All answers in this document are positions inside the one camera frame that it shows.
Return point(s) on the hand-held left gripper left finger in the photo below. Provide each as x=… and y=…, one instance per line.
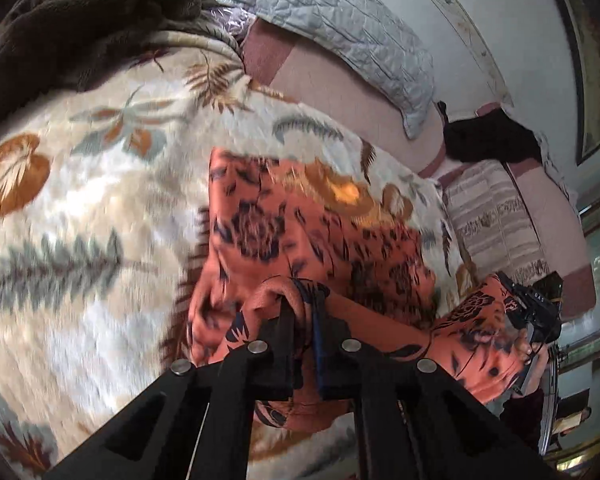
x=286, y=350

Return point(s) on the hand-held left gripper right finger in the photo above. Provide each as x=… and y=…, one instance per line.
x=322, y=350

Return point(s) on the orange floral garment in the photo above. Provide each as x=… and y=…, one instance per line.
x=300, y=230

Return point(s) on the person's right hand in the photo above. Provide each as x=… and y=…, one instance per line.
x=536, y=365

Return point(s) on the glass display cabinet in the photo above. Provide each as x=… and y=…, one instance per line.
x=590, y=360

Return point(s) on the striped floral cushion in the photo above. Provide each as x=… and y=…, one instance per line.
x=490, y=220

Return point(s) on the lilac cloth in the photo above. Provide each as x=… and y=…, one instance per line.
x=555, y=170

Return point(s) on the black garment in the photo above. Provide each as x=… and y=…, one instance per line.
x=490, y=135

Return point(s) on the leaf print blanket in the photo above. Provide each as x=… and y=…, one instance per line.
x=105, y=240

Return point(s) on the pink sofa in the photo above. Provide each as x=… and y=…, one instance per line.
x=340, y=95

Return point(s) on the large framed picture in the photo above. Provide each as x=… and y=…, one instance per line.
x=597, y=60

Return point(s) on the grey quilted pillow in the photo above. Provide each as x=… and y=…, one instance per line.
x=340, y=25

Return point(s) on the shiny purple cloth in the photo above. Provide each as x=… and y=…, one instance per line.
x=230, y=22

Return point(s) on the dark brown fleece cloth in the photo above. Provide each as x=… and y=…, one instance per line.
x=70, y=25

